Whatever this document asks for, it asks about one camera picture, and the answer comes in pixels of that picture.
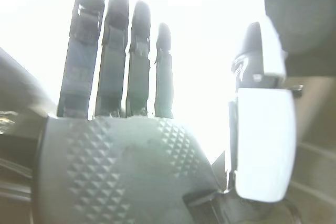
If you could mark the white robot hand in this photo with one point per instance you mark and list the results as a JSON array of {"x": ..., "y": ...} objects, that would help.
[{"x": 118, "y": 169}]

